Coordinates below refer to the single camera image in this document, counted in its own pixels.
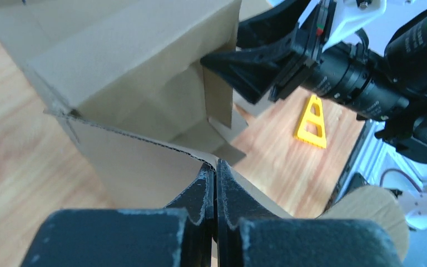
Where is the cardboard box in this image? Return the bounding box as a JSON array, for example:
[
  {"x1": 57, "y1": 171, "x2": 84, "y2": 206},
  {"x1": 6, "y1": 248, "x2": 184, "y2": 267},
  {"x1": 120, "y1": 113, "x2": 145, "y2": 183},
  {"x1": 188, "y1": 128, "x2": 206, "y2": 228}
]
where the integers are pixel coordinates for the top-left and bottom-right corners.
[{"x1": 0, "y1": 1, "x2": 271, "y2": 208}]

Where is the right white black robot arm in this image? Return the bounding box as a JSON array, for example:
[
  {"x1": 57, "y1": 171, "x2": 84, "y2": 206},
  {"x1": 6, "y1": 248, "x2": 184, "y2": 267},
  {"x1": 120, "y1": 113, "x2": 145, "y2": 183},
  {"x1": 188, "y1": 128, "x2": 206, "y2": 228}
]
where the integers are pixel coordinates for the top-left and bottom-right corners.
[{"x1": 201, "y1": 1, "x2": 427, "y2": 164}]

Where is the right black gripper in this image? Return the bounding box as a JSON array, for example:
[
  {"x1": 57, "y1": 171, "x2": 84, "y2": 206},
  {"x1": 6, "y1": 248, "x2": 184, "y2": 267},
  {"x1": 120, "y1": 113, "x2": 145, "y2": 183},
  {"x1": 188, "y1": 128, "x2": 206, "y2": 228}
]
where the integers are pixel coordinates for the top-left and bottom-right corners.
[{"x1": 201, "y1": 0, "x2": 336, "y2": 105}]

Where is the yellow triangle piece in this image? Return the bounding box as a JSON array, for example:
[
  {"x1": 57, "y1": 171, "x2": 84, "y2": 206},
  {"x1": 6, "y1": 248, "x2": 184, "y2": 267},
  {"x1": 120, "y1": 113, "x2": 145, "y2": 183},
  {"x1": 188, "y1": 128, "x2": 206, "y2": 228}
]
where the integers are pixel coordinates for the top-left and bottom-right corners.
[{"x1": 294, "y1": 95, "x2": 327, "y2": 149}]

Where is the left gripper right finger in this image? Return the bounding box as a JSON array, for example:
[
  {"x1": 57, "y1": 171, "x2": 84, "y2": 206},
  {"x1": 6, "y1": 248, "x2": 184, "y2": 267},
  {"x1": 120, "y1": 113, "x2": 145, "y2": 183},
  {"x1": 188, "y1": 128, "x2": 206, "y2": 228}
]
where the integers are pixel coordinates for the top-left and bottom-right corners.
[{"x1": 216, "y1": 160, "x2": 404, "y2": 266}]

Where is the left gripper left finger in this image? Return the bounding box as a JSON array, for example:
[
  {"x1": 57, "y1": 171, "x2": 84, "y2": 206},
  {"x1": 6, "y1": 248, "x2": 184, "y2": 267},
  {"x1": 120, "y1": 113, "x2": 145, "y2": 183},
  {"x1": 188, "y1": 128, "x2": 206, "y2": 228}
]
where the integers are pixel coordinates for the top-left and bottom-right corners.
[{"x1": 22, "y1": 165, "x2": 214, "y2": 267}]

